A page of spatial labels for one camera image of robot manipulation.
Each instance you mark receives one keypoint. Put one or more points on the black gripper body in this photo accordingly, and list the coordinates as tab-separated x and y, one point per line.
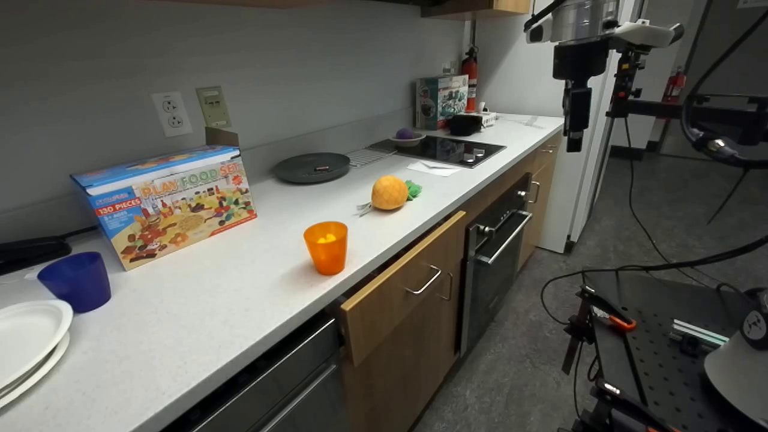
579	60

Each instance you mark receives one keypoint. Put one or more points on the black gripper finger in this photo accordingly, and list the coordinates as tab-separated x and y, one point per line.
577	133

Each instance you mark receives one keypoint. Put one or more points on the orange pineapple plushie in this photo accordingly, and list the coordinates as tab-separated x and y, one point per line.
390	192

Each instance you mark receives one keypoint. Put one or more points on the wooden drawer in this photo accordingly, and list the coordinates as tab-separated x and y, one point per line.
385	300

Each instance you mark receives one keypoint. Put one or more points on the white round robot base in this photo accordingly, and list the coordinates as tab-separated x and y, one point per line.
740	374

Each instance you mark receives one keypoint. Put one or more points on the narrow wooden cabinet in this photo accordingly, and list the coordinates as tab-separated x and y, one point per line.
544	171

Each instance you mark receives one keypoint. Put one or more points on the red fire extinguisher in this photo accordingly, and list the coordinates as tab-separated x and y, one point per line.
471	74

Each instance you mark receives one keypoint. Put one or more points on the black bowl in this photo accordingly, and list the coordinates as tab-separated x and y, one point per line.
463	124

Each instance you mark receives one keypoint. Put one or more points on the black glass cooktop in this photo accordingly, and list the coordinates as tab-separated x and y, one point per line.
446	148

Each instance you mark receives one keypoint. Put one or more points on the upright printed box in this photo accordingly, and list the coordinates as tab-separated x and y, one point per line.
440	98

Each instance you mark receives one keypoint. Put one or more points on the purple bowl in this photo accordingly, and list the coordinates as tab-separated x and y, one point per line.
409	138

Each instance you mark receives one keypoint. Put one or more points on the black oven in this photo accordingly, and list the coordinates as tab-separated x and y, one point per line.
488	302

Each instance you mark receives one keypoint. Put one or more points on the green silver rod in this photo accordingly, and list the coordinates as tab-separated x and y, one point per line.
699	331

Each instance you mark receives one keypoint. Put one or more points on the black perforated table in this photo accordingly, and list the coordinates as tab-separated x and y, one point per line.
655	367

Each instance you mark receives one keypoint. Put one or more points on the black round knob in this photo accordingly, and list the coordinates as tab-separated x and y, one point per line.
756	325

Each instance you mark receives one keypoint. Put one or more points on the black round tray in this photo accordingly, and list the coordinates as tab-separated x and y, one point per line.
313	168

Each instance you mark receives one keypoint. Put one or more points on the orange plastic cup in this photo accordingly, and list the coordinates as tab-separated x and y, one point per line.
327	252

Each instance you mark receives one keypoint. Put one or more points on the small brown block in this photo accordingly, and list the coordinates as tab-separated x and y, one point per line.
222	134

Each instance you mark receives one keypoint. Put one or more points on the grey dishwasher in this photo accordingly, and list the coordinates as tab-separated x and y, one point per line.
271	391

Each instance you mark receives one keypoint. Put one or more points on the colourful toy food box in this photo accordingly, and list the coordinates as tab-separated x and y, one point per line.
175	206

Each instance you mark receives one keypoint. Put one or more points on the blue plastic cup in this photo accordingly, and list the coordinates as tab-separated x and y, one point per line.
74	283

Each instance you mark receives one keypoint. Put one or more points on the black flat device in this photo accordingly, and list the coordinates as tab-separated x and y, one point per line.
27	255

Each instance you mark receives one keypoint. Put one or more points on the white plate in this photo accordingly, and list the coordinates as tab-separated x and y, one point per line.
27	336
32	378

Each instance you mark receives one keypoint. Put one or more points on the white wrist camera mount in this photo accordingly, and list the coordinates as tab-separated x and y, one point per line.
649	34

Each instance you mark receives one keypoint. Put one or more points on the small red wall extinguisher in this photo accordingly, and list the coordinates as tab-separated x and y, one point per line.
675	86

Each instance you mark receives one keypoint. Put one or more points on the wooden wall shelf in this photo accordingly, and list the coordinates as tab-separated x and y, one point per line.
480	6

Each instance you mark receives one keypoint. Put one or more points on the black camera boom stand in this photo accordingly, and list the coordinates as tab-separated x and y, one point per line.
721	110

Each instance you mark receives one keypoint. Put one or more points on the beige wall switch plate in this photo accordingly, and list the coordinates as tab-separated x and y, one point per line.
214	105

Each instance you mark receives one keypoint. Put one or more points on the white wall outlet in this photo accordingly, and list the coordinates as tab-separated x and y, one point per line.
171	114

